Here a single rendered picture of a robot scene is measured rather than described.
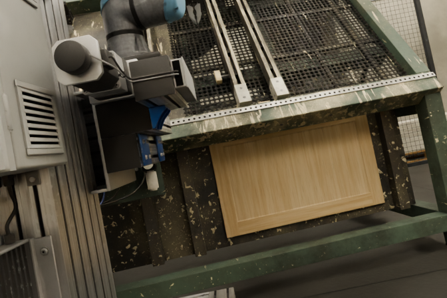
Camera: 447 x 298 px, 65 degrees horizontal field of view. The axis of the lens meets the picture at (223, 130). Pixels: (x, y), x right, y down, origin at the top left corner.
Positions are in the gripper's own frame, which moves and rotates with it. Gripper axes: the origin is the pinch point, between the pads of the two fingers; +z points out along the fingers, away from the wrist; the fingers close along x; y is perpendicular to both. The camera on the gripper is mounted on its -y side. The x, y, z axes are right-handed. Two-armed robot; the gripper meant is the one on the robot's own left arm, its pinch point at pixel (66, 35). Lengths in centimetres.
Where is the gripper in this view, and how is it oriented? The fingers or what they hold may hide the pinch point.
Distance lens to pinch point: 226.3
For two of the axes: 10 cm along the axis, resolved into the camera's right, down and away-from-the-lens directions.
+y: 9.8, -1.9, 1.0
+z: 0.4, 6.1, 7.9
